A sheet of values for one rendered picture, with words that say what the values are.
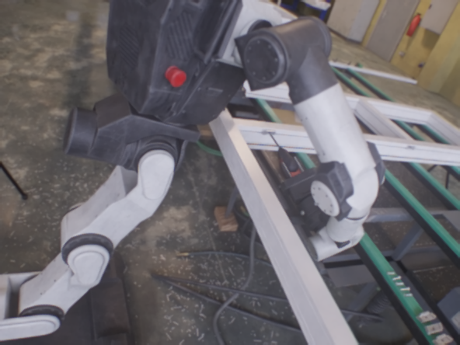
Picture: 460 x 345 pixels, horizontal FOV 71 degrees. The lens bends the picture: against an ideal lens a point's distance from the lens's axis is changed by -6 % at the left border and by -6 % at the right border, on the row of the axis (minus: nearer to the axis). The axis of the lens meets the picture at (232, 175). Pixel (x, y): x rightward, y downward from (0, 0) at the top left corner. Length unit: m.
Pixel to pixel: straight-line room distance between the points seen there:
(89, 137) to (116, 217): 0.26
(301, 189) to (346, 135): 0.36
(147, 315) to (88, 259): 0.68
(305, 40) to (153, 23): 0.26
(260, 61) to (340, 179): 0.24
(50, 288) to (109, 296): 0.32
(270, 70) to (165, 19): 0.19
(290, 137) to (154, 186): 0.53
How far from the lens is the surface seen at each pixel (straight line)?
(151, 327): 1.61
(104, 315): 1.41
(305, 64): 0.60
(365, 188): 0.68
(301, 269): 0.69
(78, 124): 0.80
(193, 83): 0.69
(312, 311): 0.66
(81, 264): 1.03
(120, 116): 0.78
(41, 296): 1.23
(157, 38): 0.62
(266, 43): 0.56
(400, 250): 1.50
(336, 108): 0.61
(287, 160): 0.99
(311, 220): 0.90
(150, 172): 0.84
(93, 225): 0.98
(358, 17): 10.48
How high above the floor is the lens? 1.40
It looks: 34 degrees down
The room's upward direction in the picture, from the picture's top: 19 degrees clockwise
